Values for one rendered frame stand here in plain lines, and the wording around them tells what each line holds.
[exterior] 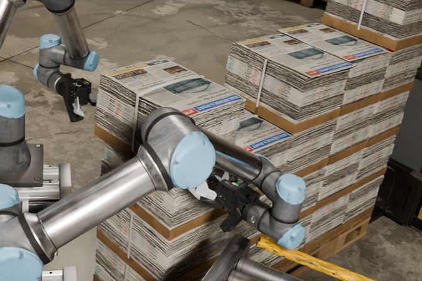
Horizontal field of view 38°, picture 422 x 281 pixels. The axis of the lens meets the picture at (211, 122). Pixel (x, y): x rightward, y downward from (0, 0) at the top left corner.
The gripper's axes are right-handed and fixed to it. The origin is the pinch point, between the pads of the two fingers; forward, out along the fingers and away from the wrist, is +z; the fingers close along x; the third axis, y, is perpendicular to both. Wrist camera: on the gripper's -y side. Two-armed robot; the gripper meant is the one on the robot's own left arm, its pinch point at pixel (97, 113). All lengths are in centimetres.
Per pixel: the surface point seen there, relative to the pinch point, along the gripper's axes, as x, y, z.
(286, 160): 54, -13, 45
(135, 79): -0.6, 20.7, 19.1
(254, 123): 49, -3, 31
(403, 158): 182, -57, 39
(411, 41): 125, 24, 48
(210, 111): 5, 20, 46
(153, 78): 5.3, 20.5, 20.6
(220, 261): -16, -5, 76
